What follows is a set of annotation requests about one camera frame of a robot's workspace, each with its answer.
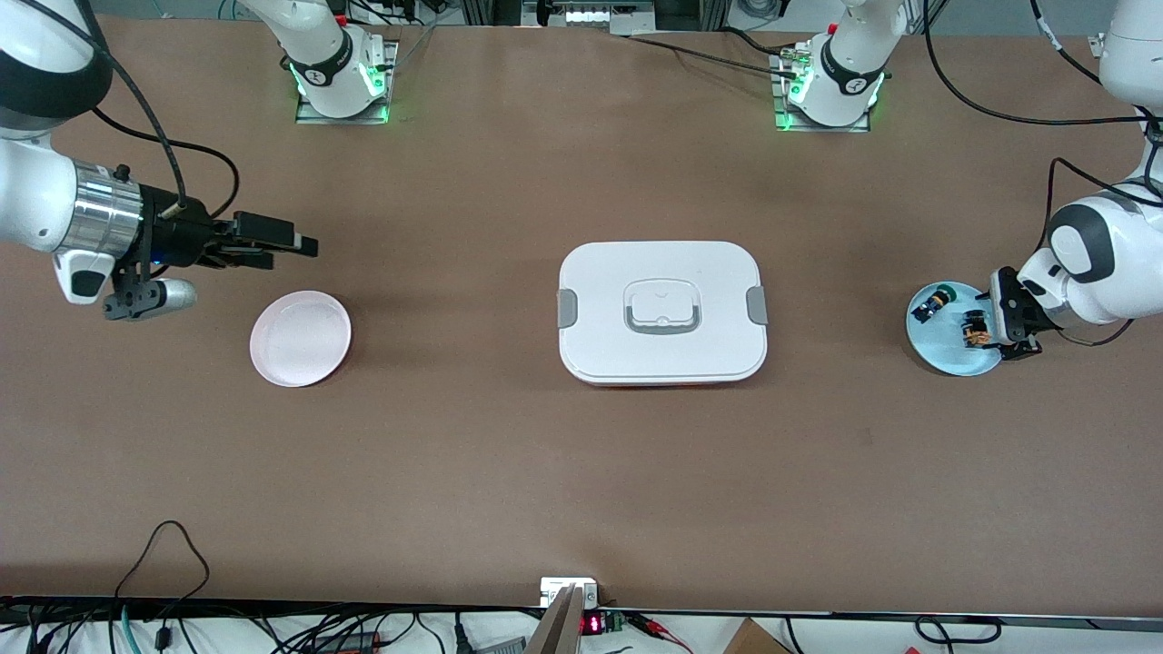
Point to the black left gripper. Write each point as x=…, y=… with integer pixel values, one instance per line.
x=1016, y=317

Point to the red digit display board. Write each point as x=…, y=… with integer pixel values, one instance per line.
x=592, y=624

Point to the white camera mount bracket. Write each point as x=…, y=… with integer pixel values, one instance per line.
x=554, y=589

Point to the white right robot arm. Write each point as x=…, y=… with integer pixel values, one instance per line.
x=27, y=191

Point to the pink round plate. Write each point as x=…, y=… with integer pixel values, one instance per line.
x=300, y=341

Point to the brown cardboard piece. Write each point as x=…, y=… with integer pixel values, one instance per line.
x=754, y=640

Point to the white lidded box grey latches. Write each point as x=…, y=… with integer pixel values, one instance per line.
x=709, y=354

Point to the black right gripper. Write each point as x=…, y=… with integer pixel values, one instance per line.
x=184, y=240

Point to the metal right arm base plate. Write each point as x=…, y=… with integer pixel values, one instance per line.
x=309, y=118

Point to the grey aluminium bar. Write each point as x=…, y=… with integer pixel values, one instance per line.
x=559, y=627

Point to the light blue round plate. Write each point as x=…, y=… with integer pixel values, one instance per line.
x=945, y=359

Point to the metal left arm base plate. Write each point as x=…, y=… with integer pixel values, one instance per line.
x=818, y=129

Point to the aluminium rack with light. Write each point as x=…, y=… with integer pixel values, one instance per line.
x=591, y=14

